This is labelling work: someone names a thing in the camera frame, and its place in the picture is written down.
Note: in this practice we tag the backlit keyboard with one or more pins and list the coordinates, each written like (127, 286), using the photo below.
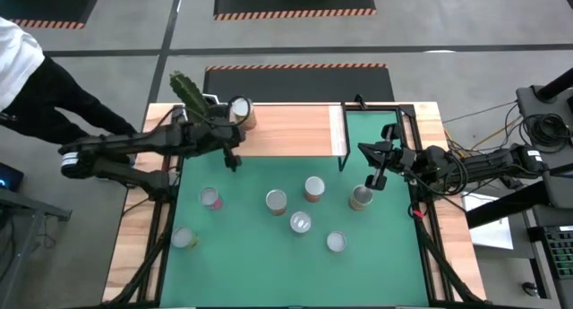
(561, 253)

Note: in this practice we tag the green cactus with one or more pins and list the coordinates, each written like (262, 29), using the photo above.
(188, 91)

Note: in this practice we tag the grey equipment cart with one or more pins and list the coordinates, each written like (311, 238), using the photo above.
(528, 100)

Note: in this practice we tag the black round pole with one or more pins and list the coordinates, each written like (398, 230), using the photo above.
(557, 85)

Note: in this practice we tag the white paper sheet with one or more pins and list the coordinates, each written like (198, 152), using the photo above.
(492, 235)

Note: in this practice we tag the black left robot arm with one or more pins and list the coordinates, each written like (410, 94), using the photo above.
(134, 139)

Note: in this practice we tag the white plant pot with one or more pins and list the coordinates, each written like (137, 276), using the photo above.
(210, 96)

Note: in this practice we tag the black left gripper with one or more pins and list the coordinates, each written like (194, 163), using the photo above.
(219, 136)

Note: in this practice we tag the pink chicken soup can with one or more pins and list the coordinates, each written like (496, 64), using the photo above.
(209, 196)

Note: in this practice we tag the person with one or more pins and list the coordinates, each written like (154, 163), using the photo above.
(40, 94)

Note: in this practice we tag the orange pineapple can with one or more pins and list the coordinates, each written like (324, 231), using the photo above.
(314, 186)

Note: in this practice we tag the yellow-green label can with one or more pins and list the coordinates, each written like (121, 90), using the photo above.
(182, 237)

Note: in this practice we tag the green table mat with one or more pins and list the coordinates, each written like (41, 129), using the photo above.
(268, 273)

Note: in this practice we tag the wooden shelf black legs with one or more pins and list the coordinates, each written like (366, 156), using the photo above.
(291, 130)

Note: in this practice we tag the black floor mat hazard stripes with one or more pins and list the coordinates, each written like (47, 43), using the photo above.
(53, 4)
(367, 83)
(291, 0)

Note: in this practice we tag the black diagonal stand beam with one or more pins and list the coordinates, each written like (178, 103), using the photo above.
(506, 207)

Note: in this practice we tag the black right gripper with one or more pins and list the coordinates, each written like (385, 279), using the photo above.
(387, 159)

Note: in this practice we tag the orange can white dots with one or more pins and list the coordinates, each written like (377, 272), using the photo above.
(276, 200)

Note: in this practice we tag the green beans can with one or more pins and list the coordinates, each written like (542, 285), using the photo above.
(242, 108)

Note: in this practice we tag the black tablet device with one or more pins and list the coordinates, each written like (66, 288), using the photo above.
(11, 177)

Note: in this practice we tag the grey metal desk frame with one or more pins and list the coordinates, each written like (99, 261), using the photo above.
(36, 208)

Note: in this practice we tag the corn can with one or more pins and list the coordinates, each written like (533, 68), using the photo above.
(361, 196)

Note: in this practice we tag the black computer mouse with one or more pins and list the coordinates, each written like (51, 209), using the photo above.
(530, 289)

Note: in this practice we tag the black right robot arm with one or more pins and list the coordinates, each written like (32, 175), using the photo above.
(492, 159)

